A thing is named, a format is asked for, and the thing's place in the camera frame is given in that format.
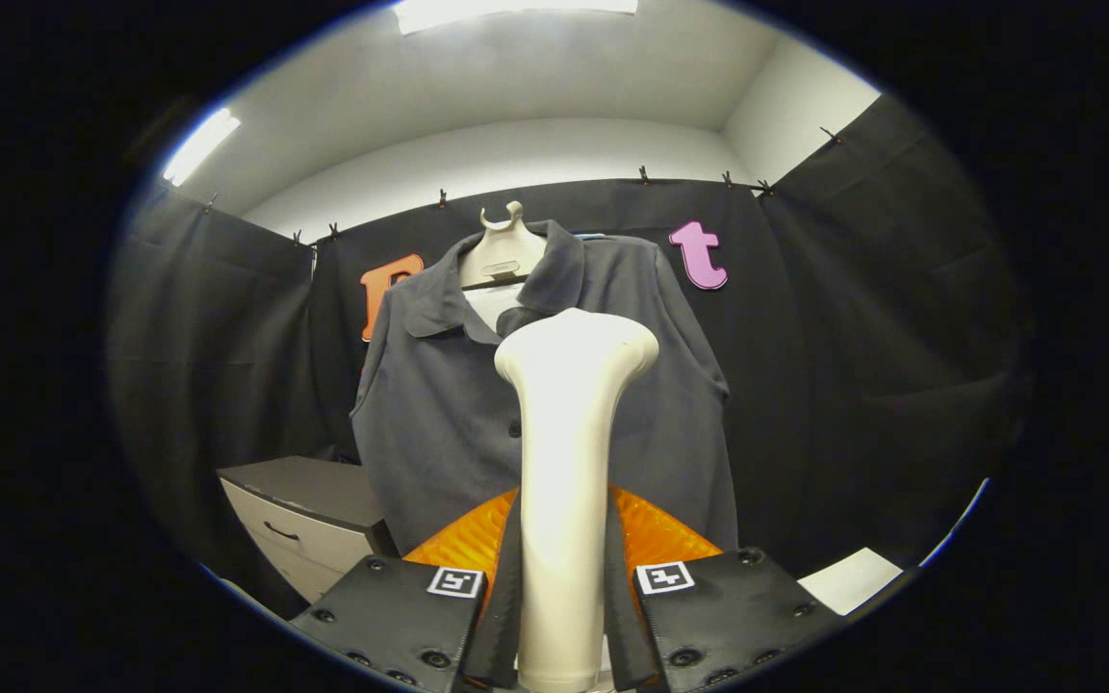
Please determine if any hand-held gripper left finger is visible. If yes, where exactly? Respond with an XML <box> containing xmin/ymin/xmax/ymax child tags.
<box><xmin>288</xmin><ymin>484</ymin><xmax>524</xmax><ymax>693</ymax></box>

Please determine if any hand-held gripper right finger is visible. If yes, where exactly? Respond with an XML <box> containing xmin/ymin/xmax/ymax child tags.
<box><xmin>603</xmin><ymin>481</ymin><xmax>844</xmax><ymax>693</ymax></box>

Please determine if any white garment steamer head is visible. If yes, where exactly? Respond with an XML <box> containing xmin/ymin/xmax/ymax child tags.
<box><xmin>494</xmin><ymin>307</ymin><xmax>660</xmax><ymax>693</ymax></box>

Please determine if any dark grey button shirt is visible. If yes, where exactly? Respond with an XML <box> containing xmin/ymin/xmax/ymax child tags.
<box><xmin>350</xmin><ymin>219</ymin><xmax>740</xmax><ymax>559</ymax></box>

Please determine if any grey drawer cabinet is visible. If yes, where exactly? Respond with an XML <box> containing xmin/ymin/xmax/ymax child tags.
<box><xmin>217</xmin><ymin>455</ymin><xmax>400</xmax><ymax>605</ymax></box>

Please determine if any white mannequin torso stand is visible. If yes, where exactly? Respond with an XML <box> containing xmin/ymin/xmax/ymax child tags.
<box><xmin>458</xmin><ymin>200</ymin><xmax>548</xmax><ymax>333</ymax></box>

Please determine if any row of black cloth clips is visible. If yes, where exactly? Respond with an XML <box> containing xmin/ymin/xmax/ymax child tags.
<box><xmin>203</xmin><ymin>125</ymin><xmax>844</xmax><ymax>246</ymax></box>

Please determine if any narrow ceiling light panel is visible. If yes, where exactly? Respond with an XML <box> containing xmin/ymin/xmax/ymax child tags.
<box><xmin>162</xmin><ymin>108</ymin><xmax>242</xmax><ymax>188</ymax></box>

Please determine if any large ceiling light panel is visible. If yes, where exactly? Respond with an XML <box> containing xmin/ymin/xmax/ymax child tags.
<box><xmin>391</xmin><ymin>0</ymin><xmax>639</xmax><ymax>36</ymax></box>

